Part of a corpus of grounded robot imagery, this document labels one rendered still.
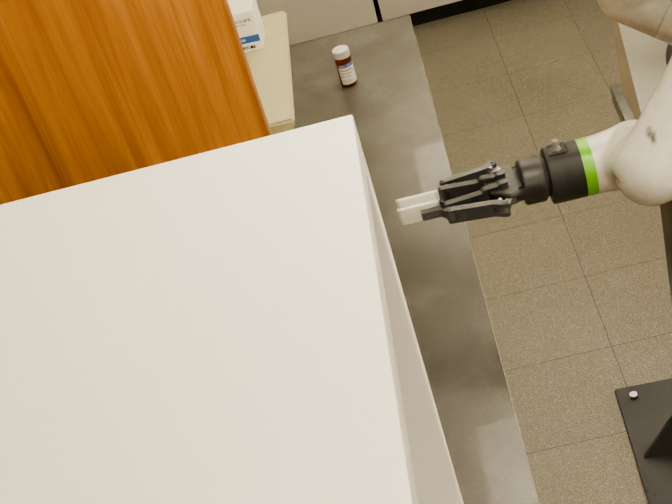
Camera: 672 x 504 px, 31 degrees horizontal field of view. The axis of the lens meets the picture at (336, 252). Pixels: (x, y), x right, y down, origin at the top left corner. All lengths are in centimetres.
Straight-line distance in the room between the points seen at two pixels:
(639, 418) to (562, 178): 129
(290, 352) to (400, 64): 237
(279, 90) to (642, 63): 95
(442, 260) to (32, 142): 92
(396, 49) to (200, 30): 150
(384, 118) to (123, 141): 121
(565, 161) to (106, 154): 76
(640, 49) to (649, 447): 104
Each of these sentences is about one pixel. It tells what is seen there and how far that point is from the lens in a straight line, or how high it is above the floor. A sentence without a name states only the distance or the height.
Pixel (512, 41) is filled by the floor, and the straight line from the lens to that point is 476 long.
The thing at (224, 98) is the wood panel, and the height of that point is 160.
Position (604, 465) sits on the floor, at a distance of 304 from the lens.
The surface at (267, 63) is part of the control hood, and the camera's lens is 169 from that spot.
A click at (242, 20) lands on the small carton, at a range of 172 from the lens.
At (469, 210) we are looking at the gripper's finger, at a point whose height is 115.
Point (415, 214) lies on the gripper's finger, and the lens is 194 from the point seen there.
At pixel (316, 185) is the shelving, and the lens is 53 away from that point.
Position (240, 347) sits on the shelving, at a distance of 46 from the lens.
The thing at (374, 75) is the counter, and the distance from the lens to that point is 278.
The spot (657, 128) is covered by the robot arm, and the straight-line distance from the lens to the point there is 181.
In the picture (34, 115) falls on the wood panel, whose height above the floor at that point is 165.
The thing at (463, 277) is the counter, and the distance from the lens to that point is 213.
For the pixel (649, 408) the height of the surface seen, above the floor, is 2.
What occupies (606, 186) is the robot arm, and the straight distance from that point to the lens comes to 195.
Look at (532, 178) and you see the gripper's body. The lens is 193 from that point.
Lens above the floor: 227
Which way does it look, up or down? 36 degrees down
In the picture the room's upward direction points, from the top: 18 degrees counter-clockwise
